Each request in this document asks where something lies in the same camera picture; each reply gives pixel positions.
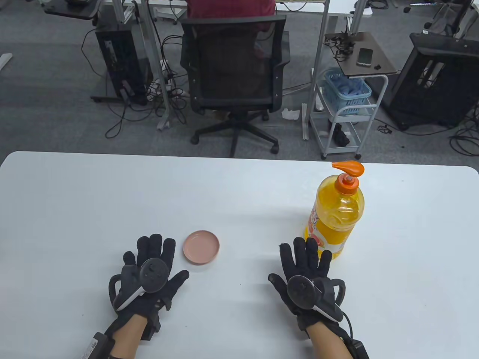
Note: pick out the white crumpled tissue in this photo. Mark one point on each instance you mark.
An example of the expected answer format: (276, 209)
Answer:
(290, 114)

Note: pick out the black mesh office chair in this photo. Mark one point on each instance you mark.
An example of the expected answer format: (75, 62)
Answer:
(232, 63)

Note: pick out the dark brown side table top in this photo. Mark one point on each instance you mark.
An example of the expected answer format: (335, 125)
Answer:
(380, 46)

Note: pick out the black stand tray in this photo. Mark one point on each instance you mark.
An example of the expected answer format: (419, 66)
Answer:
(71, 9)

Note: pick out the white rolling cart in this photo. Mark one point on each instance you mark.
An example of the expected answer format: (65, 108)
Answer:
(322, 131)

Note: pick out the pink seasoning dish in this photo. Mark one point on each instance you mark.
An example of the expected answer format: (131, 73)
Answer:
(201, 247)

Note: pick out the person's left hand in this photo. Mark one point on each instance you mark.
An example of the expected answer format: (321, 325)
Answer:
(157, 246)

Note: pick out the white background desk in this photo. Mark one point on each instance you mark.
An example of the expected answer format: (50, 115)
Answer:
(336, 7)

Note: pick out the white flat object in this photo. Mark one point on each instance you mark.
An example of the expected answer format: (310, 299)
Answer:
(4, 61)

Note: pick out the person's right forearm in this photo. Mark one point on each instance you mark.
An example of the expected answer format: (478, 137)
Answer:
(329, 344)

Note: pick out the large black computer case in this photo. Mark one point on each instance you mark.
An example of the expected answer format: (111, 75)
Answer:
(434, 86)

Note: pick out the aluminium desk leg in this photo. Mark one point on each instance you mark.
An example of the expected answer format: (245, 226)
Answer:
(357, 15)
(153, 56)
(317, 56)

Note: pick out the black background office chair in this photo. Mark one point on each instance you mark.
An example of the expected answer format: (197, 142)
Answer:
(449, 15)

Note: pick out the black computer tower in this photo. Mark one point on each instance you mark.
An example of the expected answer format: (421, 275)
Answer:
(119, 60)

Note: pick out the blue plastic basket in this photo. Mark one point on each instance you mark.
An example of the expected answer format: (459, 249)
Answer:
(351, 101)

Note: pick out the black and white hand controller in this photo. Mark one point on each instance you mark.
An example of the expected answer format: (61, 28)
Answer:
(301, 291)
(153, 275)

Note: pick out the yellow dish soap pump bottle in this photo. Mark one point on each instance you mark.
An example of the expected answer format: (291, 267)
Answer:
(336, 213)

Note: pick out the black item in cart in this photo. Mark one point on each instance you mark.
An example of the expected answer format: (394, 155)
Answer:
(339, 136)

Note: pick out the dark smartphone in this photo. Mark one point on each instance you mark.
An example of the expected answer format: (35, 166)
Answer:
(365, 57)

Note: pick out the person's right hand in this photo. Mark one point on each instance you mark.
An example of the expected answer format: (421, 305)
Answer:
(307, 254)

